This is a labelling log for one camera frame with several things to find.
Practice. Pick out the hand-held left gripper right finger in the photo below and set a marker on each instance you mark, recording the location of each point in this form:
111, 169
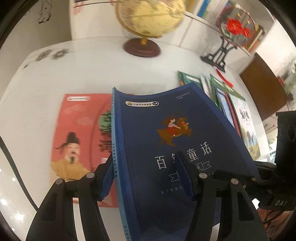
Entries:
182, 176

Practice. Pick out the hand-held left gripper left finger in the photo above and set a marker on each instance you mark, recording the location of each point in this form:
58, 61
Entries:
106, 183

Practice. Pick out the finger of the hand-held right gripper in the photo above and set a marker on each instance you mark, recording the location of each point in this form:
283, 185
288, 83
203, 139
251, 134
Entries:
247, 180

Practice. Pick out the navy deer rider book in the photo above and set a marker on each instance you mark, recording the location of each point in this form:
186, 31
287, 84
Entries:
148, 129

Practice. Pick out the pink poet cover book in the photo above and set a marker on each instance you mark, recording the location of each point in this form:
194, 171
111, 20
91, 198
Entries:
76, 120

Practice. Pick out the row of shelved books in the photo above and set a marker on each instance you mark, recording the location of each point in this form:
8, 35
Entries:
208, 7

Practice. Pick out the brown wooden cabinet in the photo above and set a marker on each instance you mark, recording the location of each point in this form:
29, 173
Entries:
261, 88

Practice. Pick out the red tassel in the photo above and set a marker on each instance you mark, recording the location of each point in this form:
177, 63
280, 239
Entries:
227, 81

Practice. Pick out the green yellow flower book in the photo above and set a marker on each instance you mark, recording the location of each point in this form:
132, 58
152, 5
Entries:
217, 88

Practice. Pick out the round embroidered flower fan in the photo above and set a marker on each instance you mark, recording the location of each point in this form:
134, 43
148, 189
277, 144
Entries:
235, 27

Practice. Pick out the white bookcase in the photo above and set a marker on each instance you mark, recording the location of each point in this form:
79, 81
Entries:
92, 25

